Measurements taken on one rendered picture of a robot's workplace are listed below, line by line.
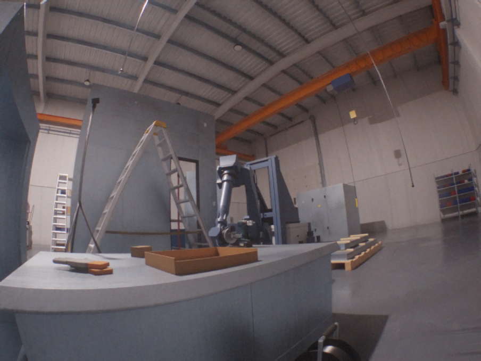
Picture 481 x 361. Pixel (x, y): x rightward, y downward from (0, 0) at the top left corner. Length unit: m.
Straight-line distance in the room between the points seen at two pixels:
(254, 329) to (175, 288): 0.47
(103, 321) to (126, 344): 0.10
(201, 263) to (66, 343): 0.54
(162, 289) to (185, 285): 0.08
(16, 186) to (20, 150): 0.25
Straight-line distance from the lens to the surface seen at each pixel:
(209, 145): 4.38
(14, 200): 1.73
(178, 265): 0.77
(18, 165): 1.76
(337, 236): 8.05
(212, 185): 4.16
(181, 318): 0.76
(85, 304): 0.60
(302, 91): 10.65
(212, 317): 0.83
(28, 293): 0.62
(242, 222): 1.80
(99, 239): 2.56
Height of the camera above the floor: 0.80
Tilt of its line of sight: 13 degrees up
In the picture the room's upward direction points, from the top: 4 degrees counter-clockwise
